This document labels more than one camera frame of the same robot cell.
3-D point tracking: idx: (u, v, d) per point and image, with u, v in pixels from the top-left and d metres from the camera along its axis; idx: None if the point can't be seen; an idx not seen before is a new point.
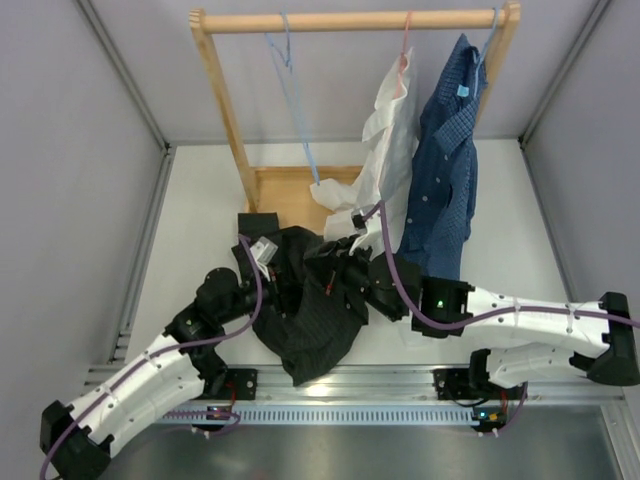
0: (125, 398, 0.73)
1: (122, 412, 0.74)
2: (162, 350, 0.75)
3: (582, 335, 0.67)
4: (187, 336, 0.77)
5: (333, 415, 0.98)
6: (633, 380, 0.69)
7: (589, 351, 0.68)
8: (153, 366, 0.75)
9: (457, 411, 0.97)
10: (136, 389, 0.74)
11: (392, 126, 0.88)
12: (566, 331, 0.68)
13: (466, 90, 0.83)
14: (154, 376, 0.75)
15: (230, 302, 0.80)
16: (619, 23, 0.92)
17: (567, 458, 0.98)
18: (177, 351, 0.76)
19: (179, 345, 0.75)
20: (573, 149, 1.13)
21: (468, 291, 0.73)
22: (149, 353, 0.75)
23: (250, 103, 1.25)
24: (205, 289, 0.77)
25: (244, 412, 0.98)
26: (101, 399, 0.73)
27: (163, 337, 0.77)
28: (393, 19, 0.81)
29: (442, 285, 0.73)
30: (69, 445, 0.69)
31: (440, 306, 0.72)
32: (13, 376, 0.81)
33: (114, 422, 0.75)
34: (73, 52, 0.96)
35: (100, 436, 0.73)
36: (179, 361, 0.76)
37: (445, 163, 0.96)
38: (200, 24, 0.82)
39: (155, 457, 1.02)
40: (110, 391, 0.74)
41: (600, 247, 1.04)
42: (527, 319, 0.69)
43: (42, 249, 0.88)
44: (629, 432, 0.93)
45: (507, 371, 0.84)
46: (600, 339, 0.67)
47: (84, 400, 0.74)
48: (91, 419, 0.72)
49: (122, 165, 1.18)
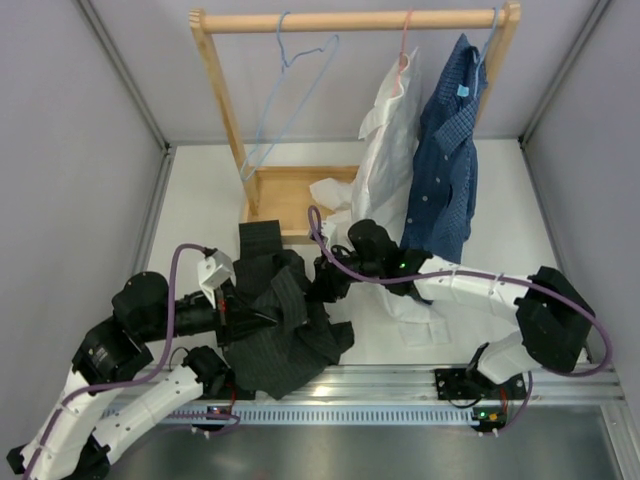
0: (59, 450, 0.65)
1: (69, 454, 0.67)
2: (71, 395, 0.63)
3: (500, 297, 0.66)
4: (94, 366, 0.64)
5: (333, 416, 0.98)
6: (571, 360, 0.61)
7: (513, 315, 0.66)
8: (71, 413, 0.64)
9: (457, 411, 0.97)
10: (65, 438, 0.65)
11: (385, 125, 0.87)
12: (487, 293, 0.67)
13: (466, 90, 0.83)
14: (77, 422, 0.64)
15: (156, 317, 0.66)
16: (621, 22, 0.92)
17: (565, 458, 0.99)
18: (88, 393, 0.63)
19: (87, 387, 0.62)
20: (573, 149, 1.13)
21: (428, 258, 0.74)
22: (61, 401, 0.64)
23: (250, 102, 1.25)
24: (123, 298, 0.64)
25: (243, 412, 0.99)
26: (39, 452, 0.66)
27: (72, 376, 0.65)
28: (394, 19, 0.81)
29: (415, 253, 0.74)
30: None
31: (401, 268, 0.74)
32: (14, 378, 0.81)
33: (75, 457, 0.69)
34: (72, 52, 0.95)
35: (69, 469, 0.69)
36: (94, 402, 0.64)
37: (445, 163, 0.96)
38: (200, 24, 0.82)
39: (157, 458, 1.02)
40: (43, 443, 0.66)
41: (599, 247, 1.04)
42: (461, 282, 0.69)
43: (40, 249, 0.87)
44: (629, 433, 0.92)
45: (490, 359, 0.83)
46: (512, 301, 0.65)
47: (28, 450, 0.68)
48: (38, 473, 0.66)
49: (123, 166, 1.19)
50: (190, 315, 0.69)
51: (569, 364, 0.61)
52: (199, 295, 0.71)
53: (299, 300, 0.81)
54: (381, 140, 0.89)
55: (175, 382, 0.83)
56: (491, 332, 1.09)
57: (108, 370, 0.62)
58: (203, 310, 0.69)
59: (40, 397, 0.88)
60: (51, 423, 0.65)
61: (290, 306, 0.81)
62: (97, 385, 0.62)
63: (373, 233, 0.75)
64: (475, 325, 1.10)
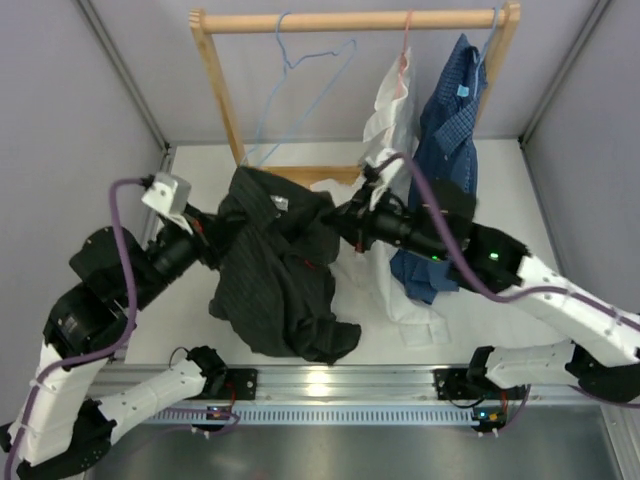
0: (43, 429, 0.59)
1: (59, 431, 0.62)
2: (44, 371, 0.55)
3: (618, 343, 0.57)
4: (66, 338, 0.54)
5: (333, 416, 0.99)
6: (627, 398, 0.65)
7: (613, 356, 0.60)
8: (48, 391, 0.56)
9: (457, 411, 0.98)
10: (47, 417, 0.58)
11: (393, 126, 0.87)
12: (605, 333, 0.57)
13: (466, 90, 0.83)
14: (58, 400, 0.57)
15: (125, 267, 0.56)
16: (620, 22, 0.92)
17: (567, 458, 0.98)
18: (63, 368, 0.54)
19: (60, 362, 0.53)
20: (573, 149, 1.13)
21: (525, 257, 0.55)
22: (34, 379, 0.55)
23: (250, 102, 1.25)
24: (80, 261, 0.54)
25: (243, 412, 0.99)
26: (23, 432, 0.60)
27: (45, 349, 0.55)
28: (393, 19, 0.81)
29: (493, 235, 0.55)
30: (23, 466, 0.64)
31: (490, 258, 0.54)
32: (13, 376, 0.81)
33: (68, 432, 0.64)
34: (73, 51, 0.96)
35: (64, 445, 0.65)
36: (73, 375, 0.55)
37: (445, 164, 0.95)
38: (200, 24, 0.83)
39: (155, 458, 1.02)
40: (26, 423, 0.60)
41: (599, 247, 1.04)
42: (574, 309, 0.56)
43: (40, 248, 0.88)
44: (629, 433, 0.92)
45: (504, 369, 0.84)
46: (631, 352, 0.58)
47: (13, 429, 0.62)
48: (28, 451, 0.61)
49: (124, 166, 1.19)
50: (167, 251, 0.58)
51: (624, 399, 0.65)
52: (165, 229, 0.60)
53: (262, 196, 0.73)
54: (390, 141, 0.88)
55: (180, 373, 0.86)
56: (491, 332, 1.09)
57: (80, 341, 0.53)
58: (177, 244, 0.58)
59: None
60: (29, 401, 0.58)
61: (252, 204, 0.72)
62: (70, 359, 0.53)
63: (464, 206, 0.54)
64: (475, 325, 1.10)
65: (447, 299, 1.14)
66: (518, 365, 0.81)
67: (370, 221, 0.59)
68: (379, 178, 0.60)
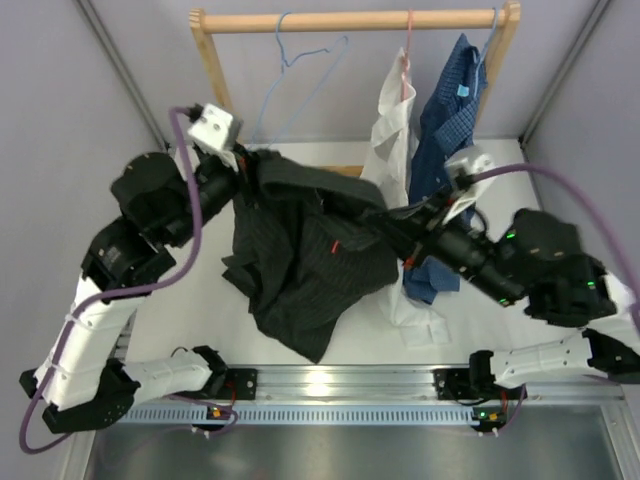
0: (73, 366, 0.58)
1: (86, 374, 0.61)
2: (83, 304, 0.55)
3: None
4: (107, 270, 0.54)
5: (334, 416, 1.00)
6: None
7: None
8: (83, 326, 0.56)
9: (457, 411, 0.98)
10: (79, 352, 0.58)
11: (406, 126, 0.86)
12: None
13: (466, 90, 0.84)
14: (92, 335, 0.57)
15: (171, 206, 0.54)
16: (620, 22, 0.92)
17: (567, 457, 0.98)
18: (101, 302, 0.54)
19: (98, 293, 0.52)
20: (574, 148, 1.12)
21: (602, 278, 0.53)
22: (70, 312, 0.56)
23: (250, 102, 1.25)
24: (122, 188, 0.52)
25: (243, 412, 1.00)
26: (52, 372, 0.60)
27: (84, 283, 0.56)
28: (394, 19, 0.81)
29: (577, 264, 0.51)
30: (48, 414, 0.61)
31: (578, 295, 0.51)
32: (14, 376, 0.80)
33: (94, 377, 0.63)
34: (73, 50, 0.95)
35: (89, 392, 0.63)
36: (110, 307, 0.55)
37: (445, 164, 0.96)
38: (200, 24, 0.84)
39: (155, 457, 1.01)
40: (55, 363, 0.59)
41: (600, 246, 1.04)
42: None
43: (41, 248, 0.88)
44: (628, 431, 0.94)
45: (514, 373, 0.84)
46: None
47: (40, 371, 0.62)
48: (55, 394, 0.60)
49: (124, 166, 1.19)
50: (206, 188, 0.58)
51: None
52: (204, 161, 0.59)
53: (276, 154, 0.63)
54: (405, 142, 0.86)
55: (190, 360, 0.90)
56: (491, 331, 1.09)
57: (122, 272, 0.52)
58: (217, 178, 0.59)
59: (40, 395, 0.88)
60: (60, 338, 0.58)
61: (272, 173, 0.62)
62: (108, 291, 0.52)
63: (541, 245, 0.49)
64: (475, 325, 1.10)
65: (447, 298, 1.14)
66: (530, 367, 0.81)
67: (433, 241, 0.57)
68: (468, 190, 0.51)
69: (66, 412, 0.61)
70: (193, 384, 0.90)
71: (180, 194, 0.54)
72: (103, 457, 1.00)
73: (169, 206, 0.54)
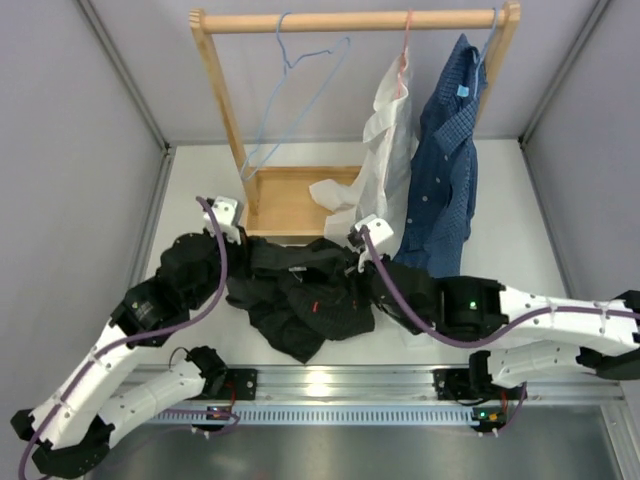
0: (79, 406, 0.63)
1: (85, 416, 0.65)
2: (105, 349, 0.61)
3: (617, 337, 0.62)
4: (137, 321, 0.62)
5: (334, 416, 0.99)
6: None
7: (614, 348, 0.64)
8: (101, 367, 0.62)
9: (457, 411, 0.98)
10: (88, 394, 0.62)
11: (394, 126, 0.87)
12: (599, 332, 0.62)
13: (466, 90, 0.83)
14: (105, 378, 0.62)
15: (203, 275, 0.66)
16: (620, 22, 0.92)
17: (567, 457, 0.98)
18: (124, 347, 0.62)
19: (125, 338, 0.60)
20: (574, 149, 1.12)
21: (499, 291, 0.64)
22: (92, 354, 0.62)
23: (250, 102, 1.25)
24: (170, 255, 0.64)
25: (243, 412, 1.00)
26: (56, 410, 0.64)
27: (108, 330, 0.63)
28: (393, 19, 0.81)
29: (464, 286, 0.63)
30: (41, 452, 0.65)
31: (471, 308, 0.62)
32: (15, 376, 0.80)
33: (87, 422, 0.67)
34: (73, 51, 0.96)
35: (77, 437, 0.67)
36: (130, 355, 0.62)
37: (445, 164, 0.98)
38: (200, 24, 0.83)
39: (155, 458, 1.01)
40: (62, 401, 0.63)
41: (599, 247, 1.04)
42: (564, 321, 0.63)
43: (40, 248, 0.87)
44: (628, 431, 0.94)
45: (510, 372, 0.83)
46: (632, 339, 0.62)
47: (39, 411, 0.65)
48: (51, 433, 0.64)
49: (124, 166, 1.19)
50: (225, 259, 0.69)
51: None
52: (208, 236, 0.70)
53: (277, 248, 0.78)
54: (390, 141, 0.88)
55: (179, 374, 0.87)
56: None
57: (152, 324, 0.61)
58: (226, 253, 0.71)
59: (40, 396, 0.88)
60: (76, 378, 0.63)
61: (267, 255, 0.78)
62: (136, 337, 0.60)
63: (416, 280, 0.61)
64: None
65: None
66: (525, 367, 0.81)
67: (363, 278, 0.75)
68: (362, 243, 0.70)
69: (56, 452, 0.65)
70: (188, 394, 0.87)
71: (211, 266, 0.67)
72: (103, 458, 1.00)
73: (200, 275, 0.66)
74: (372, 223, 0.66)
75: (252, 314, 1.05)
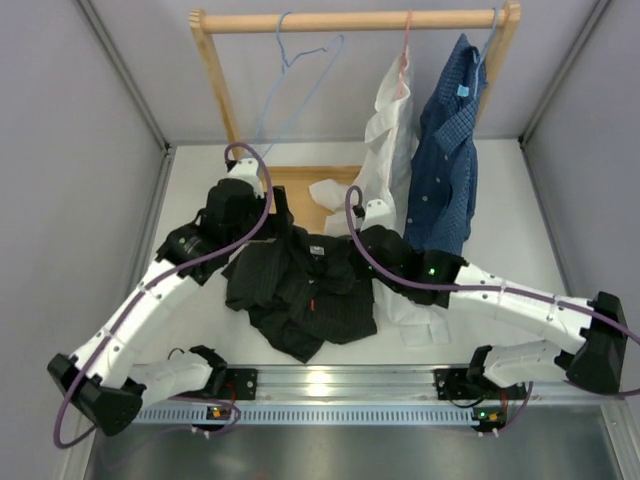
0: (130, 337, 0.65)
1: (130, 355, 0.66)
2: (158, 278, 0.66)
3: (561, 325, 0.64)
4: (183, 254, 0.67)
5: (334, 416, 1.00)
6: (612, 387, 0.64)
7: (565, 342, 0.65)
8: (152, 298, 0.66)
9: (457, 411, 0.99)
10: (139, 325, 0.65)
11: (395, 126, 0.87)
12: (546, 318, 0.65)
13: (466, 90, 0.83)
14: (156, 308, 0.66)
15: (242, 214, 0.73)
16: (620, 22, 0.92)
17: (567, 457, 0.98)
18: (176, 275, 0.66)
19: (176, 266, 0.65)
20: (574, 148, 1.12)
21: (462, 265, 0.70)
22: (143, 284, 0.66)
23: (250, 102, 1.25)
24: (215, 193, 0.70)
25: (244, 412, 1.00)
26: (104, 344, 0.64)
27: (155, 264, 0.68)
28: (394, 19, 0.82)
29: (437, 256, 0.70)
30: (84, 394, 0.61)
31: (430, 274, 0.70)
32: (15, 376, 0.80)
33: (129, 364, 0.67)
34: (73, 50, 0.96)
35: (118, 380, 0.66)
36: (180, 284, 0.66)
37: (445, 163, 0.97)
38: (200, 23, 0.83)
39: (156, 457, 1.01)
40: (112, 334, 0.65)
41: (599, 246, 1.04)
42: (510, 301, 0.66)
43: (41, 248, 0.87)
44: (628, 432, 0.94)
45: (501, 366, 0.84)
46: (577, 331, 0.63)
47: (84, 351, 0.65)
48: (99, 367, 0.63)
49: (123, 166, 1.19)
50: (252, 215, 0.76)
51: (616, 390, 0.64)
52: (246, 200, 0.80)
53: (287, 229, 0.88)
54: (393, 141, 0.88)
55: (191, 358, 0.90)
56: (491, 331, 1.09)
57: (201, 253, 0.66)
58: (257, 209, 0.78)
59: (40, 397, 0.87)
60: (124, 312, 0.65)
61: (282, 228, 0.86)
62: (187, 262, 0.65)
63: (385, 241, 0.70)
64: (475, 325, 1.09)
65: None
66: (513, 362, 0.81)
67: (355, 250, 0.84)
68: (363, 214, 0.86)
69: (102, 389, 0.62)
70: (194, 385, 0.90)
71: (251, 204, 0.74)
72: (103, 458, 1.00)
73: (242, 214, 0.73)
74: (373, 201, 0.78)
75: (253, 314, 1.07)
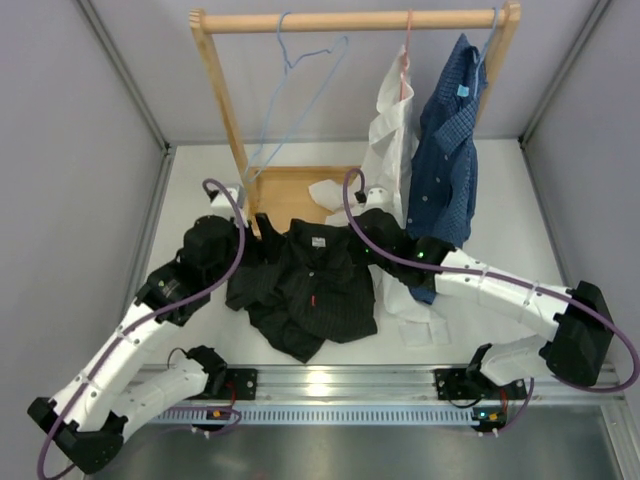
0: (107, 383, 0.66)
1: (109, 398, 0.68)
2: (136, 324, 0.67)
3: (537, 310, 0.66)
4: (163, 298, 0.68)
5: (334, 416, 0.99)
6: (589, 378, 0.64)
7: (542, 327, 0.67)
8: (129, 344, 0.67)
9: (457, 411, 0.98)
10: (117, 371, 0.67)
11: (402, 126, 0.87)
12: (523, 302, 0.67)
13: (466, 90, 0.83)
14: (133, 355, 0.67)
15: (222, 253, 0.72)
16: (620, 22, 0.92)
17: (567, 457, 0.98)
18: (154, 320, 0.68)
19: (153, 312, 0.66)
20: (574, 148, 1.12)
21: (450, 251, 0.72)
22: (121, 331, 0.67)
23: (250, 102, 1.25)
24: (193, 234, 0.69)
25: (244, 412, 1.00)
26: (82, 390, 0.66)
27: (135, 308, 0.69)
28: (394, 19, 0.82)
29: (428, 242, 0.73)
30: (62, 439, 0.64)
31: (419, 257, 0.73)
32: (16, 376, 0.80)
33: (110, 404, 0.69)
34: (73, 51, 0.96)
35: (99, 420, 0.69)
36: (159, 329, 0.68)
37: (446, 163, 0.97)
38: (200, 24, 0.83)
39: (156, 457, 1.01)
40: (89, 379, 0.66)
41: (599, 246, 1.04)
42: (490, 285, 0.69)
43: (41, 249, 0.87)
44: (628, 432, 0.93)
45: (497, 362, 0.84)
46: (552, 316, 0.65)
47: (62, 395, 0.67)
48: (76, 413, 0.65)
49: (123, 166, 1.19)
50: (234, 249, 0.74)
51: (594, 380, 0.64)
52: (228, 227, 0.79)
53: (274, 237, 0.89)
54: (400, 141, 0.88)
55: (183, 370, 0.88)
56: (491, 330, 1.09)
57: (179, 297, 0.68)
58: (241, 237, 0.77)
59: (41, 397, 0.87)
60: (103, 356, 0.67)
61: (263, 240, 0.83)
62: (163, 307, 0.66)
63: (379, 222, 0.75)
64: (474, 325, 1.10)
65: (448, 298, 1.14)
66: (505, 357, 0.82)
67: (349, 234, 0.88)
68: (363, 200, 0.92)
69: (78, 434, 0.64)
70: (192, 391, 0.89)
71: (233, 242, 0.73)
72: None
73: (221, 253, 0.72)
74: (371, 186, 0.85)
75: (253, 314, 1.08)
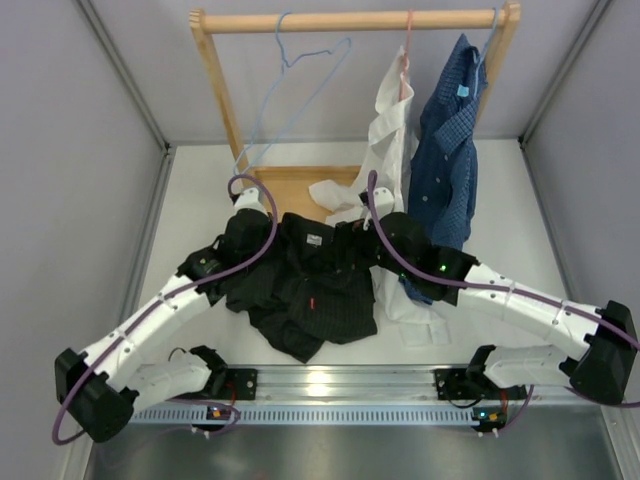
0: (142, 341, 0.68)
1: (135, 360, 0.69)
2: (177, 290, 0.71)
3: (566, 330, 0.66)
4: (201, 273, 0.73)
5: (333, 416, 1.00)
6: (613, 396, 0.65)
7: (571, 348, 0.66)
8: (168, 307, 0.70)
9: (457, 411, 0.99)
10: (154, 330, 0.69)
11: (402, 127, 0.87)
12: (552, 322, 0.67)
13: (466, 90, 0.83)
14: (170, 317, 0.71)
15: (257, 242, 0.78)
16: (620, 21, 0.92)
17: (567, 457, 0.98)
18: (193, 291, 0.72)
19: (194, 282, 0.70)
20: (573, 148, 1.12)
21: (473, 265, 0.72)
22: (162, 294, 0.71)
23: (250, 102, 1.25)
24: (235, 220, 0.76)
25: (244, 412, 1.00)
26: (117, 344, 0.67)
27: (175, 278, 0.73)
28: (394, 19, 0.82)
29: (451, 254, 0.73)
30: (87, 392, 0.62)
31: (441, 270, 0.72)
32: (16, 375, 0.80)
33: (131, 369, 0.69)
34: (72, 49, 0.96)
35: (118, 384, 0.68)
36: (197, 299, 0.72)
37: (446, 162, 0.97)
38: (200, 24, 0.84)
39: (155, 458, 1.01)
40: (125, 335, 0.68)
41: (599, 246, 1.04)
42: (516, 302, 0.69)
43: (41, 248, 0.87)
44: (628, 432, 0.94)
45: (502, 367, 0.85)
46: (582, 337, 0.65)
47: (91, 349, 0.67)
48: (107, 365, 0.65)
49: (122, 165, 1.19)
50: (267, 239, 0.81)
51: (619, 399, 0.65)
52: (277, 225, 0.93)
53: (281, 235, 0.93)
54: (401, 141, 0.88)
55: (188, 361, 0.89)
56: (492, 330, 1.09)
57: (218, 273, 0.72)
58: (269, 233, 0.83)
59: (40, 397, 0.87)
60: (142, 315, 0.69)
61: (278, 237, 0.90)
62: (203, 278, 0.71)
63: (408, 232, 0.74)
64: (475, 325, 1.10)
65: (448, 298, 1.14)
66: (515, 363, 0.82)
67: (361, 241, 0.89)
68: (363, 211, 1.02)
69: (106, 387, 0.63)
70: (192, 386, 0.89)
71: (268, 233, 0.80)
72: (103, 458, 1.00)
73: (257, 244, 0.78)
74: (379, 190, 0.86)
75: (253, 314, 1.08)
